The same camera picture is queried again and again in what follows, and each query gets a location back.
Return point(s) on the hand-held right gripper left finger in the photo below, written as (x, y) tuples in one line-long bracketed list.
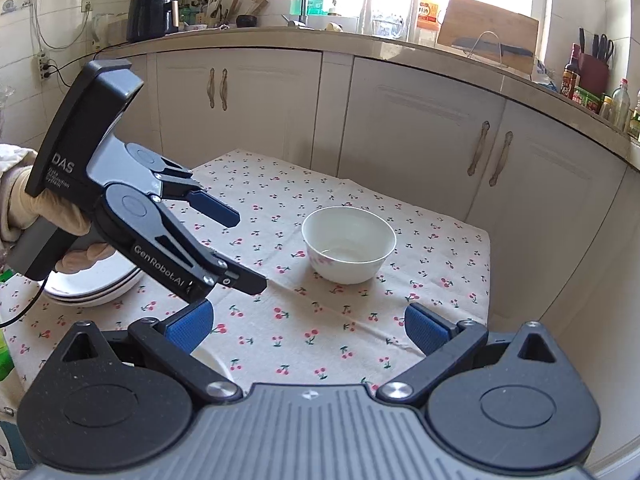
[(192, 327)]

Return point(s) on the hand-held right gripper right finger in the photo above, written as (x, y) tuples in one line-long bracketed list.
[(425, 327)]

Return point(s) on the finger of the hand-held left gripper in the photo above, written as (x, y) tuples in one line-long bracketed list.
[(215, 210), (240, 277)]

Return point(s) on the white fruit-print plate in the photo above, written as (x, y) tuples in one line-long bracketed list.
[(95, 282), (100, 296), (95, 303)]

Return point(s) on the white pink-flower bowl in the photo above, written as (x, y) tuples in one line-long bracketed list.
[(350, 245)]

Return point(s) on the person's left forearm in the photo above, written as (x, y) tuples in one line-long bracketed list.
[(10, 160)]

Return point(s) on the person's left hand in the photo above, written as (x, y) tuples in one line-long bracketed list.
[(55, 210)]

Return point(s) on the cherry print tablecloth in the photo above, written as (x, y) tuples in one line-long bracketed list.
[(300, 320)]

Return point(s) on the white power strip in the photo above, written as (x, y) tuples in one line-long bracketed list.
[(45, 66)]

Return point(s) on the white cabinet door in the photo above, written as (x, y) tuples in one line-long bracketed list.
[(410, 130), (270, 110), (555, 210), (185, 110)]

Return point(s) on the white electric kettle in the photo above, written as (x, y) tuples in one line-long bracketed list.
[(101, 27)]

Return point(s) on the black air fryer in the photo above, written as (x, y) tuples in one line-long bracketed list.
[(150, 10)]

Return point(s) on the beige kitchen countertop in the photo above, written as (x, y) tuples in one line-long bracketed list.
[(250, 39)]

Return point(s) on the utensil holder with chopsticks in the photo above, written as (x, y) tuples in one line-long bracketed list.
[(225, 10)]

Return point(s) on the green printed bag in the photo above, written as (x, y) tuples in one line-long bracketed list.
[(5, 355)]

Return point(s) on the small black bowl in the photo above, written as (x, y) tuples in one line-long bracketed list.
[(246, 21)]

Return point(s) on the clear glass bowl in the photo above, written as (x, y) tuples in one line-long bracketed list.
[(387, 27)]

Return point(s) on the clear plastic bag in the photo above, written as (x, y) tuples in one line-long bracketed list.
[(544, 77)]

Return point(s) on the red green packet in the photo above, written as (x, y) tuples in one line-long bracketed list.
[(587, 100)]

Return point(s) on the small seasoning jar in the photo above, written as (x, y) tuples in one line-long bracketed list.
[(606, 108)]

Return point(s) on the dark sauce bottle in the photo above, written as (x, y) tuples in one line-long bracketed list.
[(571, 77)]

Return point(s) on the kitchen knife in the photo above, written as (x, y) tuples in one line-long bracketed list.
[(495, 46)]

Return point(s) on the orange label oil bottle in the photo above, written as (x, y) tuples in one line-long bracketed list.
[(428, 10)]

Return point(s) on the green glass bottle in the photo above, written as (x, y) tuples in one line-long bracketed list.
[(635, 120)]

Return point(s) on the red cap clear bottle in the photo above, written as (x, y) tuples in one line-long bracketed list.
[(620, 105)]

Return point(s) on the red-brown knife block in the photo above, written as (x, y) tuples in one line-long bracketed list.
[(595, 72)]

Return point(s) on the wooden cutting board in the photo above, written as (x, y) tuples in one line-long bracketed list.
[(490, 20)]

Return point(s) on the white wall socket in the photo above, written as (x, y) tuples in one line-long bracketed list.
[(87, 6)]

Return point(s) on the snail wall sticker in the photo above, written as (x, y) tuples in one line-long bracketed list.
[(8, 6)]

